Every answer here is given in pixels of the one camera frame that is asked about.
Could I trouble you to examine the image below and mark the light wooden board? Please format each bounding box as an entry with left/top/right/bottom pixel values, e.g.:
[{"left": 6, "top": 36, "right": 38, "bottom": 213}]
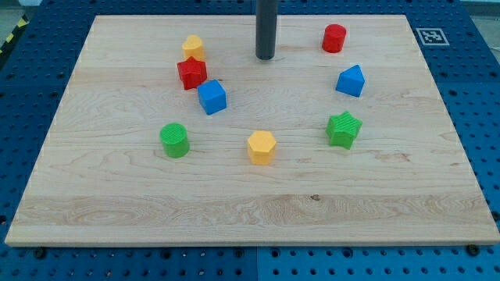
[{"left": 5, "top": 15, "right": 499, "bottom": 247}]

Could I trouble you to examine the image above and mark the yellow hexagon block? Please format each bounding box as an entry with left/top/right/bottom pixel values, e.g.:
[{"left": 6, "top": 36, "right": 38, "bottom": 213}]
[{"left": 247, "top": 130, "right": 277, "bottom": 165}]

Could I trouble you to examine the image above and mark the blue cube block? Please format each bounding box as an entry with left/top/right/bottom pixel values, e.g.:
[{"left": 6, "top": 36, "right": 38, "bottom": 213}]
[{"left": 197, "top": 80, "right": 227, "bottom": 115}]

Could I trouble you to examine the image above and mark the green cylinder block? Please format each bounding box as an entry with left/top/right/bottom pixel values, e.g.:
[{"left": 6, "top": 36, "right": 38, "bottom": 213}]
[{"left": 159, "top": 123, "right": 190, "bottom": 158}]

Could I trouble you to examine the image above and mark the red star block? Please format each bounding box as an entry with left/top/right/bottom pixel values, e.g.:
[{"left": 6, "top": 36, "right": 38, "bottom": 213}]
[{"left": 177, "top": 56, "right": 208, "bottom": 90}]

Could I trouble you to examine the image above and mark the green star block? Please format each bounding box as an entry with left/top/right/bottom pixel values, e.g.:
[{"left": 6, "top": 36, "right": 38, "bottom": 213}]
[{"left": 326, "top": 111, "right": 363, "bottom": 150}]

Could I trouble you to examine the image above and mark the yellow heart block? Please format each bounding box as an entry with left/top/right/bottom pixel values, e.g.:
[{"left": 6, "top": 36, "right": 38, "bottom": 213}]
[{"left": 181, "top": 34, "right": 205, "bottom": 61}]

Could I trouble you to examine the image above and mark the blue triangular prism block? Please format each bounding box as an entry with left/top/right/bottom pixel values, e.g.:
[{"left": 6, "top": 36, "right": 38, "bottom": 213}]
[{"left": 335, "top": 65, "right": 365, "bottom": 98}]

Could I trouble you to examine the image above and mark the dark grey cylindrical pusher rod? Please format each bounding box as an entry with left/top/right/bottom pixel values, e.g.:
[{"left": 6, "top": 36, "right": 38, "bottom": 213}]
[{"left": 255, "top": 0, "right": 278, "bottom": 60}]

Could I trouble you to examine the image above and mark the red cylinder block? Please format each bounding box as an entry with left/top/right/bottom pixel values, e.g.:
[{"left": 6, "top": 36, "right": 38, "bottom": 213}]
[{"left": 322, "top": 24, "right": 347, "bottom": 53}]

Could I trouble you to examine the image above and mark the white fiducial marker tag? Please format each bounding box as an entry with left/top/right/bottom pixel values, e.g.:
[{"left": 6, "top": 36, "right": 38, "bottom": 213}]
[{"left": 416, "top": 27, "right": 449, "bottom": 46}]

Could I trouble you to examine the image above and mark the black yellow hazard tape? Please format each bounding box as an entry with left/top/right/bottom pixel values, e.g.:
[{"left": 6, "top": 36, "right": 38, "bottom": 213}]
[{"left": 1, "top": 14, "right": 30, "bottom": 55}]

